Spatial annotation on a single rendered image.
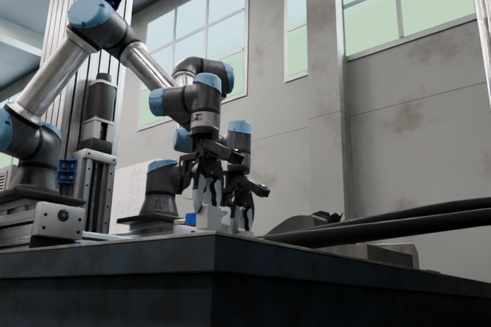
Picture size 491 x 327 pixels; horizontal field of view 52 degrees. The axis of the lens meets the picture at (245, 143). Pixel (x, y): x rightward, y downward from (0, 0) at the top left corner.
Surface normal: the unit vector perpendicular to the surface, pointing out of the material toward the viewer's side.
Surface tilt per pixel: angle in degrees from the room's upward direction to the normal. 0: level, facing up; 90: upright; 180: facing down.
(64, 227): 90
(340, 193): 90
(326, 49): 90
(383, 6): 90
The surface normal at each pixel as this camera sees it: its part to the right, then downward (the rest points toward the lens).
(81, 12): -0.23, -0.40
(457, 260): -0.66, -0.25
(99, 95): 0.07, -0.31
